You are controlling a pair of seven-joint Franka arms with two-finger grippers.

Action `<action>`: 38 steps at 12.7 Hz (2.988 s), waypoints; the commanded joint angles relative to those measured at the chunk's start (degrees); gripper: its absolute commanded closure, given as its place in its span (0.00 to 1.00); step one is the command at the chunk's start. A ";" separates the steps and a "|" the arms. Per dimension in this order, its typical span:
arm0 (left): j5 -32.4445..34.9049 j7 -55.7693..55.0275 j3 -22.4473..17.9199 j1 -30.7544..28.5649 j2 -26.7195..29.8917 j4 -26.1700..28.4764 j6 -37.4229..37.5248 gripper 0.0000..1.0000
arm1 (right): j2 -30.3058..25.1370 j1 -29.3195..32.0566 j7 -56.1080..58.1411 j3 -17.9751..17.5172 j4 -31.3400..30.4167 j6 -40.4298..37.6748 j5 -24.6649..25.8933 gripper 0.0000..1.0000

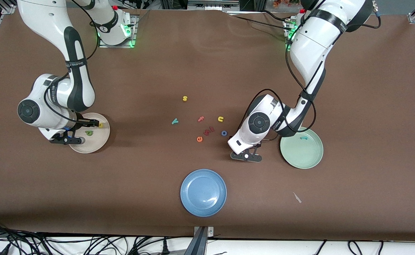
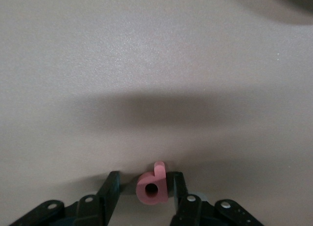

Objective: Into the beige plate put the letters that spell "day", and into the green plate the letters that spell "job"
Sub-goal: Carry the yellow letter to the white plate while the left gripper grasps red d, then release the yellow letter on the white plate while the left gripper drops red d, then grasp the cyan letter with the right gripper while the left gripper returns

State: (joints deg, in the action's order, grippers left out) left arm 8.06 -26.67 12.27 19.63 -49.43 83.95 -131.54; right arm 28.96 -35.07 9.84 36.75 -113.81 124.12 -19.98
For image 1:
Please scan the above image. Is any orange decoration cluster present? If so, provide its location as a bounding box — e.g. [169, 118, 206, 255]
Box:
[273, 0, 301, 8]

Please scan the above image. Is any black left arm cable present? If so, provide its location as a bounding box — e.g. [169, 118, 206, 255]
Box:
[240, 0, 326, 134]

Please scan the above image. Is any beige round plate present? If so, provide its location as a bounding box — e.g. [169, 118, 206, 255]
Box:
[68, 113, 111, 154]

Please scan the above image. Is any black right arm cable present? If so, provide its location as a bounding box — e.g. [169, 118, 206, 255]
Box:
[44, 0, 100, 124]

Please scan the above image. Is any grey power strip box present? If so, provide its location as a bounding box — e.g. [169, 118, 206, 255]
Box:
[187, 0, 240, 11]

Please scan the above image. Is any green round plate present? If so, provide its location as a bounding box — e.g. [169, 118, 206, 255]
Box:
[280, 126, 324, 169]

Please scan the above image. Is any table cover sheet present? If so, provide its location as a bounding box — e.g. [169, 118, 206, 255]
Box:
[0, 6, 415, 242]

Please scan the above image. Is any tangle of black cables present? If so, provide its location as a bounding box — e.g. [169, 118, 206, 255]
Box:
[0, 219, 194, 255]

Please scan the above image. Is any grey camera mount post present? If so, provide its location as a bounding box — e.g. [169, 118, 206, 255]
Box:
[184, 226, 215, 255]

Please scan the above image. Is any black cable on table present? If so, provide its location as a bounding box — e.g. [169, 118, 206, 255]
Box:
[229, 14, 290, 32]
[261, 10, 290, 23]

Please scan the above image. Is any blue round plate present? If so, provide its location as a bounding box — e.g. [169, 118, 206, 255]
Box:
[180, 169, 227, 217]

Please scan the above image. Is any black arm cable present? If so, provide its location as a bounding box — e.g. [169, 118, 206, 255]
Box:
[44, 0, 100, 124]
[240, 0, 326, 134]

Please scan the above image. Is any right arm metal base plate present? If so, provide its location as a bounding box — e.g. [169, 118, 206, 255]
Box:
[98, 14, 137, 49]

